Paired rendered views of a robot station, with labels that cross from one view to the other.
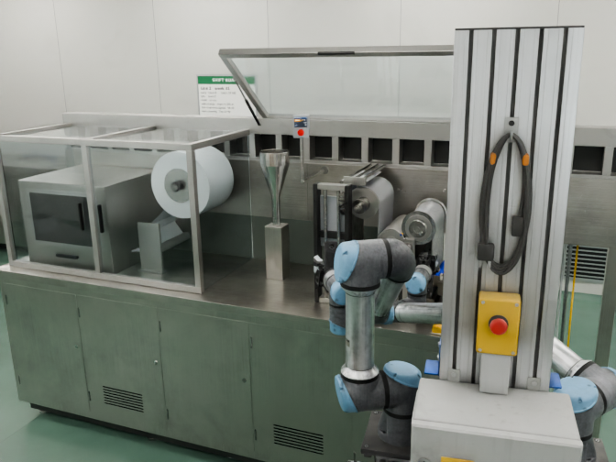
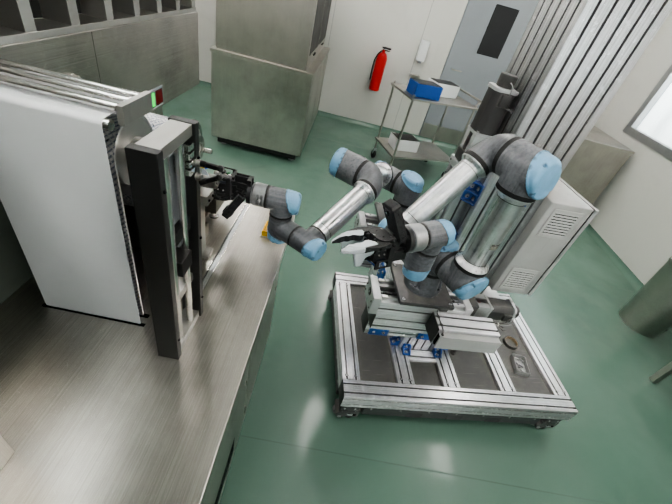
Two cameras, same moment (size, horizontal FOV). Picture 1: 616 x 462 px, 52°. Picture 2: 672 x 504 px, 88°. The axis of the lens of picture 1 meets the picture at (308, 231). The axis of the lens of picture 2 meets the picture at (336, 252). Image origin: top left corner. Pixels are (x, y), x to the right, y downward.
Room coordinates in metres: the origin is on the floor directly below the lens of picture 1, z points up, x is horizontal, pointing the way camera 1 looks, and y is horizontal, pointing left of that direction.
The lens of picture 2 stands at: (2.59, 0.52, 1.71)
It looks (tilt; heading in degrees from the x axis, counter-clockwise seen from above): 38 degrees down; 242
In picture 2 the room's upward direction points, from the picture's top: 16 degrees clockwise
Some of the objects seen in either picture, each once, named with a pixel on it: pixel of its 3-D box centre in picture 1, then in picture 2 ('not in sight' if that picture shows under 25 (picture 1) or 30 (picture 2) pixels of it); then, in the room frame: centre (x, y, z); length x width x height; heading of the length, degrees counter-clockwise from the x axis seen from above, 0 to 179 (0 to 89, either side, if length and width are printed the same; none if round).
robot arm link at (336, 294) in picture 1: (340, 290); (432, 235); (1.99, -0.10, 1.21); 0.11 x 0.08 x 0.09; 11
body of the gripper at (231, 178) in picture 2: (426, 266); (234, 186); (2.48, -0.49, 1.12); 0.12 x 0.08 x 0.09; 157
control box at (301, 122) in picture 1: (301, 126); not in sight; (2.84, 0.02, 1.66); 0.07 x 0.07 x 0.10; 85
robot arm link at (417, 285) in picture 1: (417, 281); (283, 201); (2.33, -0.43, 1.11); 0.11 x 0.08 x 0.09; 157
